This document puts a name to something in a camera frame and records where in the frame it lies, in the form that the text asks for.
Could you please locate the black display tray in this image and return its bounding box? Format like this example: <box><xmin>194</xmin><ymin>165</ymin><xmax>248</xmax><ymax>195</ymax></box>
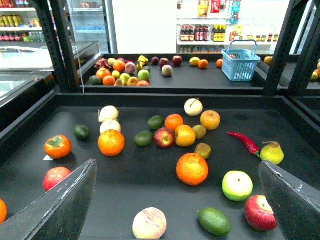
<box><xmin>0</xmin><ymin>93</ymin><xmax>320</xmax><ymax>240</ymax></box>
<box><xmin>80</xmin><ymin>54</ymin><xmax>270</xmax><ymax>95</ymax></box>

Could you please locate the red apple right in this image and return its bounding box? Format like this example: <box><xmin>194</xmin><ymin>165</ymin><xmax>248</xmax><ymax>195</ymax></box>
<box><xmin>244</xmin><ymin>195</ymin><xmax>278</xmax><ymax>232</ymax></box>

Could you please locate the small orange tangerine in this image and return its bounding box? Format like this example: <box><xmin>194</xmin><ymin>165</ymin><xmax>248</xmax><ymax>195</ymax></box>
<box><xmin>165</xmin><ymin>113</ymin><xmax>184</xmax><ymax>132</ymax></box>

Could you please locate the brown kiwi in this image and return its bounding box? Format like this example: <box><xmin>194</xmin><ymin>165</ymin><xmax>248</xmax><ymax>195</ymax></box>
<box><xmin>192</xmin><ymin>124</ymin><xmax>207</xmax><ymax>140</ymax></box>
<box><xmin>194</xmin><ymin>143</ymin><xmax>212</xmax><ymax>160</ymax></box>

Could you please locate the white price tag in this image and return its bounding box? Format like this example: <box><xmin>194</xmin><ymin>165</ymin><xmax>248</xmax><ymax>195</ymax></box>
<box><xmin>43</xmin><ymin>155</ymin><xmax>54</xmax><ymax>161</ymax></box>

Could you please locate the black back display tray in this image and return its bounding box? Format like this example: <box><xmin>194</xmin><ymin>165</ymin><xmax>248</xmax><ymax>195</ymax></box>
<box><xmin>80</xmin><ymin>54</ymin><xmax>270</xmax><ymax>95</ymax></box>

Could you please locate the yellow orange apple front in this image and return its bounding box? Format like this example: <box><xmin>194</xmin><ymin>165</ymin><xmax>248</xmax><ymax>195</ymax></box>
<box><xmin>175</xmin><ymin>124</ymin><xmax>196</xmax><ymax>148</ymax></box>

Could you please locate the white pear middle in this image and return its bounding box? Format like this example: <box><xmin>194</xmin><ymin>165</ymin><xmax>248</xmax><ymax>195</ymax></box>
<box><xmin>99</xmin><ymin>119</ymin><xmax>122</xmax><ymax>134</ymax></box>

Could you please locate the brown kiwi lower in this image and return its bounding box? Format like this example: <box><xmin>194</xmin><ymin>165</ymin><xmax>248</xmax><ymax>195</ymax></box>
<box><xmin>194</xmin><ymin>143</ymin><xmax>212</xmax><ymax>160</ymax></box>

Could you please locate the white pear left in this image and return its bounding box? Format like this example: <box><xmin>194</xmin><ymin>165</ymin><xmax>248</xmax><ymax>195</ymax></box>
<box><xmin>98</xmin><ymin>105</ymin><xmax>119</xmax><ymax>123</ymax></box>

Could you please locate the red apple front left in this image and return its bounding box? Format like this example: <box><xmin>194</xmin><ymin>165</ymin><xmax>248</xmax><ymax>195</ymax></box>
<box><xmin>43</xmin><ymin>166</ymin><xmax>72</xmax><ymax>192</ymax></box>

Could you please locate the small blue basket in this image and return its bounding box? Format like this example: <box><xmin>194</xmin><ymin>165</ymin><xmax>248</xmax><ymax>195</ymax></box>
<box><xmin>221</xmin><ymin>39</ymin><xmax>261</xmax><ymax>82</ymax></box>

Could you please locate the black front display tray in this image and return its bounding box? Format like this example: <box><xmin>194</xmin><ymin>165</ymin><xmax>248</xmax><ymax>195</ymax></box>
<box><xmin>0</xmin><ymin>93</ymin><xmax>320</xmax><ymax>240</ymax></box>

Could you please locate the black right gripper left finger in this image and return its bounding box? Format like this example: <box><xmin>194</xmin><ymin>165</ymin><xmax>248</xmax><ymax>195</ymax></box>
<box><xmin>0</xmin><ymin>159</ymin><xmax>98</xmax><ymax>240</ymax></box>

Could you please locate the yellow green pear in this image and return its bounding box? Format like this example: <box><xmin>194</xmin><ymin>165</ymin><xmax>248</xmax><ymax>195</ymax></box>
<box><xmin>260</xmin><ymin>141</ymin><xmax>285</xmax><ymax>165</ymax></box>

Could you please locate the glass top freezer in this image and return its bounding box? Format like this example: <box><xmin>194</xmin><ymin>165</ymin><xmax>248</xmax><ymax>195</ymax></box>
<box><xmin>0</xmin><ymin>41</ymin><xmax>102</xmax><ymax>101</ymax></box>

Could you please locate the dark green avocado left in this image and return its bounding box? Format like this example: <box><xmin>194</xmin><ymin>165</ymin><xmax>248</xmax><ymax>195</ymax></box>
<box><xmin>73</xmin><ymin>124</ymin><xmax>91</xmax><ymax>141</ymax></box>

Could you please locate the orange persimmon with green calyx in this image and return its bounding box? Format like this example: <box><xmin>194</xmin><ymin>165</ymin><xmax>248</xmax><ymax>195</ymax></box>
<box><xmin>44</xmin><ymin>135</ymin><xmax>72</xmax><ymax>160</ymax></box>

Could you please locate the green avocado right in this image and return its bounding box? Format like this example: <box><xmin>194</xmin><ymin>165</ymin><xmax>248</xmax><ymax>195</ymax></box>
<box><xmin>197</xmin><ymin>207</ymin><xmax>232</xmax><ymax>237</ymax></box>

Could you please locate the white wall shelf unit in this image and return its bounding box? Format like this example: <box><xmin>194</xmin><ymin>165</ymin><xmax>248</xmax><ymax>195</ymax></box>
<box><xmin>176</xmin><ymin>0</ymin><xmax>289</xmax><ymax>55</ymax></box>

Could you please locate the green lime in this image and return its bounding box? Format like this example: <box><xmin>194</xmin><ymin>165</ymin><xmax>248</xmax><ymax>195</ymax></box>
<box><xmin>147</xmin><ymin>115</ymin><xmax>165</xmax><ymax>131</ymax></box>
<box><xmin>134</xmin><ymin>131</ymin><xmax>153</xmax><ymax>147</ymax></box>

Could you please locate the black shelf upright post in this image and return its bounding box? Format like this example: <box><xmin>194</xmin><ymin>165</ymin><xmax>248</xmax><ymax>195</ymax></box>
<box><xmin>29</xmin><ymin>0</ymin><xmax>80</xmax><ymax>93</ymax></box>

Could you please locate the yellow orange apple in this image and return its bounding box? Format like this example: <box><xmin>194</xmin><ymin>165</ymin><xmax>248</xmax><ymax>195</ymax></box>
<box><xmin>175</xmin><ymin>124</ymin><xmax>196</xmax><ymax>148</ymax></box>
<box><xmin>200</xmin><ymin>110</ymin><xmax>221</xmax><ymax>131</ymax></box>

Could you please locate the large orange right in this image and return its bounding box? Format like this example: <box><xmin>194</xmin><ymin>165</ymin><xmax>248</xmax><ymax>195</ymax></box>
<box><xmin>176</xmin><ymin>152</ymin><xmax>209</xmax><ymax>186</ymax></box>

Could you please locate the red chili pepper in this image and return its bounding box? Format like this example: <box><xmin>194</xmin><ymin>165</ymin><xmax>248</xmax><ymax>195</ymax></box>
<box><xmin>227</xmin><ymin>131</ymin><xmax>260</xmax><ymax>158</ymax></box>

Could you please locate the large orange front left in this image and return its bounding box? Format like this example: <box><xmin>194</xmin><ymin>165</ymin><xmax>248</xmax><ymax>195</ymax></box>
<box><xmin>0</xmin><ymin>199</ymin><xmax>8</xmax><ymax>224</ymax></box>

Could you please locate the white pear with stem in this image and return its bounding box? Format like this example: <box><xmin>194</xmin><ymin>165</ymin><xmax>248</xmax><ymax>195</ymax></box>
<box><xmin>184</xmin><ymin>98</ymin><xmax>203</xmax><ymax>117</ymax></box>

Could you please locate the large orange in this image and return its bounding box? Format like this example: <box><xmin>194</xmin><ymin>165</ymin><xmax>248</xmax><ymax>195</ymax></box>
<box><xmin>176</xmin><ymin>152</ymin><xmax>209</xmax><ymax>186</ymax></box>
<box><xmin>0</xmin><ymin>199</ymin><xmax>8</xmax><ymax>224</ymax></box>
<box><xmin>98</xmin><ymin>129</ymin><xmax>125</xmax><ymax>157</ymax></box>

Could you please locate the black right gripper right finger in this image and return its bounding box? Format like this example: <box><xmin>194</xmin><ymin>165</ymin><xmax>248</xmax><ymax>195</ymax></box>
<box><xmin>258</xmin><ymin>160</ymin><xmax>320</xmax><ymax>240</ymax></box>

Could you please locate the yellow orange apple back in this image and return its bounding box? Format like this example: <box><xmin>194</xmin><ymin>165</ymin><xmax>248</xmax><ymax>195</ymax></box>
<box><xmin>200</xmin><ymin>110</ymin><xmax>221</xmax><ymax>131</ymax></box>

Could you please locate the large orange centre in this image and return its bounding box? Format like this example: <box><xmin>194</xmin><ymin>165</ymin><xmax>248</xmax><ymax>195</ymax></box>
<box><xmin>98</xmin><ymin>129</ymin><xmax>125</xmax><ymax>157</ymax></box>

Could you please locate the green lime upper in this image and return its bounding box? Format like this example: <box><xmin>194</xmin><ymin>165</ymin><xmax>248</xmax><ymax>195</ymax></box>
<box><xmin>147</xmin><ymin>115</ymin><xmax>165</xmax><ymax>131</ymax></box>

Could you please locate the pale peach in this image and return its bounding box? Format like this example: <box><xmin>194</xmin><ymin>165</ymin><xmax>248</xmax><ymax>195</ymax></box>
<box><xmin>132</xmin><ymin>207</ymin><xmax>167</xmax><ymax>240</ymax></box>

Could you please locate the green apple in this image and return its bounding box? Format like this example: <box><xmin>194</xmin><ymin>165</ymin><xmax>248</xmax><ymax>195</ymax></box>
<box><xmin>222</xmin><ymin>170</ymin><xmax>253</xmax><ymax>202</ymax></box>

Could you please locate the brown kiwi upper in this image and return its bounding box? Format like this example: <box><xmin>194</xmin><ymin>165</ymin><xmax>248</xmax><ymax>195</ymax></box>
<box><xmin>192</xmin><ymin>124</ymin><xmax>207</xmax><ymax>140</ymax></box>

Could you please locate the green lime lower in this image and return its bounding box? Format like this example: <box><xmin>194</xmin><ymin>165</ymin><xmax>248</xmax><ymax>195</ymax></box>
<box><xmin>134</xmin><ymin>131</ymin><xmax>153</xmax><ymax>147</ymax></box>

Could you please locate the red striped apple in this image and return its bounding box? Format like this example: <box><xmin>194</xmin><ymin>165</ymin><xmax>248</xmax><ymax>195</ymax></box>
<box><xmin>153</xmin><ymin>127</ymin><xmax>175</xmax><ymax>149</ymax></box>

